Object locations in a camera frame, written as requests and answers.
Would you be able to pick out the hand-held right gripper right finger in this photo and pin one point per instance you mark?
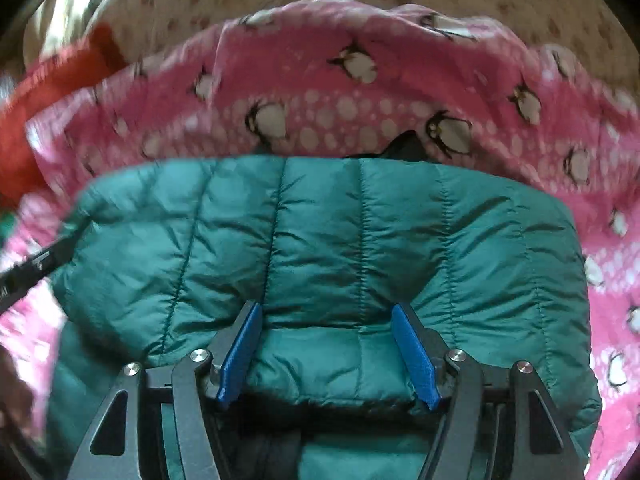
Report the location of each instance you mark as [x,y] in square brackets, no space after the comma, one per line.
[415,360]

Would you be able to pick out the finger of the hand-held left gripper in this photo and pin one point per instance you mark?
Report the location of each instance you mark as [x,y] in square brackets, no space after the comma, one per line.
[45,260]

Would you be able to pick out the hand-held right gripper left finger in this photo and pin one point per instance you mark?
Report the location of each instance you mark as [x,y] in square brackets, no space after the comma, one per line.
[240,355]

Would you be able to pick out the green quilted puffer jacket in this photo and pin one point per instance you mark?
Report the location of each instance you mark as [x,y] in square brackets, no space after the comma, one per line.
[330,240]

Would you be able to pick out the bright green quilted garment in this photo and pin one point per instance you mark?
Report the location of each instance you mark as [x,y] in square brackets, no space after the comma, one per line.
[6,227]

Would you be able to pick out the red ruffled cushion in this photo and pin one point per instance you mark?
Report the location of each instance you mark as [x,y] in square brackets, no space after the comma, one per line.
[55,90]

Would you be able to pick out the pink penguin print blanket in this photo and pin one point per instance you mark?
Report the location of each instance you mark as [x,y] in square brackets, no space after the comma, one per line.
[350,85]

